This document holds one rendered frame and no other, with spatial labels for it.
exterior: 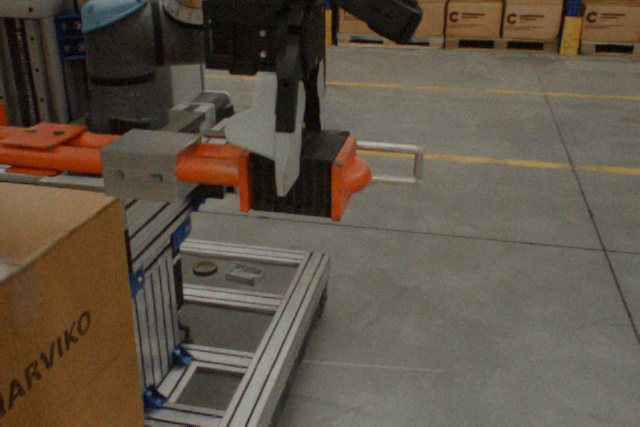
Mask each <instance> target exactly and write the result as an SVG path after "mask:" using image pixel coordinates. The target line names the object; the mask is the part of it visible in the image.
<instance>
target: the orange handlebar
mask: <svg viewBox="0 0 640 427"><path fill-rule="evenodd" d="M87 130H88V127H84V126H71V125H69V124H57V123H44V122H41V123H38V124H36V126H34V127H32V128H29V129H27V128H13V127H0V164H4V165H11V167H9V168H7V169H5V172H6V173H13V174H24V175H35V176H46V177H56V176H58V175H60V174H62V173H63V172H65V171H71V172H83V173H94V174H103V172H102V169H103V165H102V162H101V154H100V150H101V148H102V147H104V146H106V145H107V143H109V142H111V141H112V140H114V139H117V138H119V137H120V136H119V135H105V134H92V133H83V132H85V131H87ZM244 150H245V149H243V148H240V147H236V146H234V145H224V144H210V143H199V144H198V146H197V148H195V156H194V157H189V156H182V157H180V159H179V161H178V166H177V169H175V171H174V174H175V176H177V178H178V179H179V180H180V181H185V182H197V183H208V185H219V186H230V187H239V154H240V153H241V152H242V151H244ZM371 177H372V173H371V168H370V166H369V164H368V162H367V161H365V160H364V159H363V158H359V157H356V156H354V157H353V160H352V164H351V166H350V168H348V170H347V173H346V178H345V195H351V194H355V193H357V192H360V191H363V190H364V189H365V188H366V187H367V186H368V185H369V184H370V181H371Z"/></svg>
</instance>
